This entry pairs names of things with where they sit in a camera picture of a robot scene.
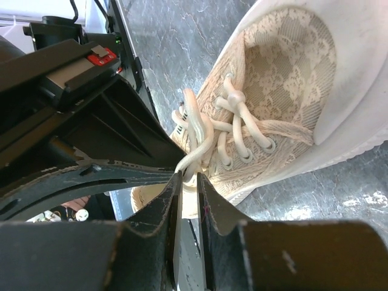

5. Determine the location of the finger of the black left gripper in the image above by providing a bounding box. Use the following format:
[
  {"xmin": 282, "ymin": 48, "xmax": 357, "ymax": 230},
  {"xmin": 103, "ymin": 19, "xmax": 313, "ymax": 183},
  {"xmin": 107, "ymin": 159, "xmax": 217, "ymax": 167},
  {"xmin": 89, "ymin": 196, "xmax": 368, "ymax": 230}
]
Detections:
[
  {"xmin": 51, "ymin": 75, "xmax": 185, "ymax": 167},
  {"xmin": 1, "ymin": 162, "xmax": 175, "ymax": 220}
]

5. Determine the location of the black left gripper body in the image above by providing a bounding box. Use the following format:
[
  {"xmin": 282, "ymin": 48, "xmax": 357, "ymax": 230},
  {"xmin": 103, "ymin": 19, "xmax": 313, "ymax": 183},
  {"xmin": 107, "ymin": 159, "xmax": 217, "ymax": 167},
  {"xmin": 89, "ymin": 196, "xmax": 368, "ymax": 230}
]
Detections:
[{"xmin": 1, "ymin": 19, "xmax": 121, "ymax": 168}]

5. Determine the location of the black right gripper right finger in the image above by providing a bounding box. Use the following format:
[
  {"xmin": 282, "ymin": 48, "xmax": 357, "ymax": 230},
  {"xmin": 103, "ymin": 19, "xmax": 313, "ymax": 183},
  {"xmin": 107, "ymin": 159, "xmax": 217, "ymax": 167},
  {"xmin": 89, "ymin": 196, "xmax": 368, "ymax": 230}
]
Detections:
[{"xmin": 197, "ymin": 174, "xmax": 387, "ymax": 290}]

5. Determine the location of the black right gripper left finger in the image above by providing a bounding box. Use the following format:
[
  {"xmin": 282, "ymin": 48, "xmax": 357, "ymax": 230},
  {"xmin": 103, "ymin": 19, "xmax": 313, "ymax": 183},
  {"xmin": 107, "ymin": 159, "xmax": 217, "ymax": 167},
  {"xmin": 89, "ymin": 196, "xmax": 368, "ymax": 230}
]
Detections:
[{"xmin": 1, "ymin": 172, "xmax": 182, "ymax": 290}]

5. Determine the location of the beige lace shoe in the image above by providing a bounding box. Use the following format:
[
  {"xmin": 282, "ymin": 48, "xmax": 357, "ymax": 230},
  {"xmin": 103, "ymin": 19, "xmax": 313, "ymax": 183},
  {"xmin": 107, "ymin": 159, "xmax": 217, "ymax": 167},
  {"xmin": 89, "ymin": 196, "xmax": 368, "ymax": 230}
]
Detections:
[{"xmin": 130, "ymin": 0, "xmax": 388, "ymax": 219}]

